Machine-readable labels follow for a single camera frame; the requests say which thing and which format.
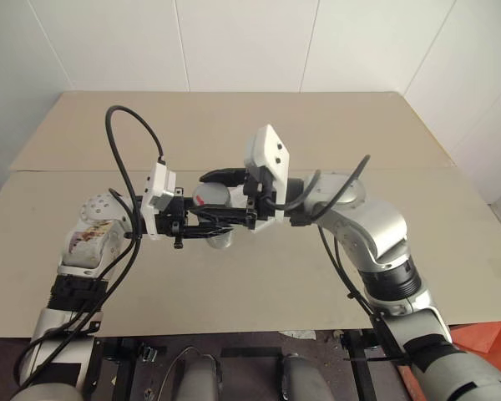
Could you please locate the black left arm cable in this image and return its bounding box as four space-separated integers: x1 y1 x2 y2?
14 104 168 390

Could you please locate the silver jar lid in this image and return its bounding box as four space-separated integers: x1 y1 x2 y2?
191 183 231 209

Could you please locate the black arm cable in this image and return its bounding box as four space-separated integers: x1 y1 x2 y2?
266 154 411 365
14 104 168 390

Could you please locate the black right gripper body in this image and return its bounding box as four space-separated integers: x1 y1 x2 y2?
242 165 277 223

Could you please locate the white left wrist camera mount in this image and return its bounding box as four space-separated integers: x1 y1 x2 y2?
139 160 179 243

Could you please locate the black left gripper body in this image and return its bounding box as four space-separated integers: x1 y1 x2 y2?
155 188 190 251

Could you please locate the grey rounded shape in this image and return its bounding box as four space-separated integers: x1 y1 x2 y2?
281 353 334 401
178 353 225 401

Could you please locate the thin grey cable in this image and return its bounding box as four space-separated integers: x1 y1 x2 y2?
154 345 218 401

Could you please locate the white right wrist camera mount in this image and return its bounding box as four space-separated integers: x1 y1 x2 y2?
242 124 291 233

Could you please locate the black metal table frame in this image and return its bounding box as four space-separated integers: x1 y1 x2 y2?
92 336 139 401
341 328 411 401

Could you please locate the clear plastic jar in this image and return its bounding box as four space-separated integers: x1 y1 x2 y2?
203 204 235 251

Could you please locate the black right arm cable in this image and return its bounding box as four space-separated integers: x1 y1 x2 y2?
266 154 411 365

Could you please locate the orange board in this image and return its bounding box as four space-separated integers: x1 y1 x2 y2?
449 321 501 389

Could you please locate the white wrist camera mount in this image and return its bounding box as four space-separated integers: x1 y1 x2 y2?
139 160 179 243
242 124 291 233

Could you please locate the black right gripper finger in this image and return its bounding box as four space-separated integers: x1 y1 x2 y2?
199 167 248 185
189 206 258 230

